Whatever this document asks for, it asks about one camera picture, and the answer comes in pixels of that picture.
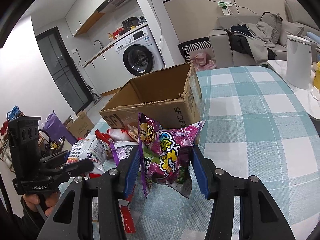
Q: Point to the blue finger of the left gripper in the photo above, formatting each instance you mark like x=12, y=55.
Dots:
x=76, y=169
x=56, y=159

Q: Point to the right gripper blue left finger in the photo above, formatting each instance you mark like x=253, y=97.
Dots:
x=117, y=183

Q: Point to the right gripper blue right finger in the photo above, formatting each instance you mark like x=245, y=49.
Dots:
x=217, y=185

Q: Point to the white grey printed snack bag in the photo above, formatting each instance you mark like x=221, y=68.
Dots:
x=96, y=150

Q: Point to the purple white snack bag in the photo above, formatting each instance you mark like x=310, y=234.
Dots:
x=122, y=149

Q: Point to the red orange chip bag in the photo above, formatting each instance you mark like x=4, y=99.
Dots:
x=105, y=137

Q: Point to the purple grape candy bag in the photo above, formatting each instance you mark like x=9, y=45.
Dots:
x=165, y=154

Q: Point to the white red noodle snack bag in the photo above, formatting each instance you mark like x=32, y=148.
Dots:
x=126, y=216

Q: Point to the white red balloon gum bag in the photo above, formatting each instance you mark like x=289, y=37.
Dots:
x=119, y=134

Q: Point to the clear wafer biscuit pack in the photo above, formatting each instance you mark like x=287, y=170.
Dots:
x=133, y=132

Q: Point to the person's left hand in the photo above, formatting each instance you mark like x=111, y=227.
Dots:
x=33, y=200

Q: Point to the purple plastic bag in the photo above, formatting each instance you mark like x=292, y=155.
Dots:
x=56, y=129

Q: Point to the small cardboard box on floor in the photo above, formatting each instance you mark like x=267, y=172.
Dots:
x=79, y=125

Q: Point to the black glass door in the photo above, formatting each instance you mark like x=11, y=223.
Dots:
x=63, y=70

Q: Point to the teal checked tablecloth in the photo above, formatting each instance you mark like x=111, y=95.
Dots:
x=255, y=125

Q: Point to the white kitchen cabinets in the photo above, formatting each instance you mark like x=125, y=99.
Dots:
x=107, y=72

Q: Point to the brown SF cardboard box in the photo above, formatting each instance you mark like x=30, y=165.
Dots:
x=171, y=96

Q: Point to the white front-load washing machine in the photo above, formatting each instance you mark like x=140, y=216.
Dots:
x=139, y=52

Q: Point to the pink cloth pile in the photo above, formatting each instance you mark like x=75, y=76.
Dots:
x=203, y=61

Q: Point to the black patterned chair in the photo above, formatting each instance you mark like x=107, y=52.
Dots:
x=188, y=47

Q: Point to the white cylindrical bin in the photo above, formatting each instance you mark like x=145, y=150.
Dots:
x=299, y=56

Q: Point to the yellow plastic bag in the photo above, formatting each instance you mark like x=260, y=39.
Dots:
x=316, y=80

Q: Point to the pile of clothes on sofa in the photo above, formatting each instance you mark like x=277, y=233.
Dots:
x=254, y=40

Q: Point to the range hood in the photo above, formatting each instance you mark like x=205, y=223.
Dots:
x=109, y=6

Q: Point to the grey sofa cushion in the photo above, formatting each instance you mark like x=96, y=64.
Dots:
x=289, y=28

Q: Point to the grey fabric sofa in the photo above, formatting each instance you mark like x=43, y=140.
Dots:
x=219, y=39

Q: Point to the wall socket with charger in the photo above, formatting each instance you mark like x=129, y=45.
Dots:
x=224, y=5

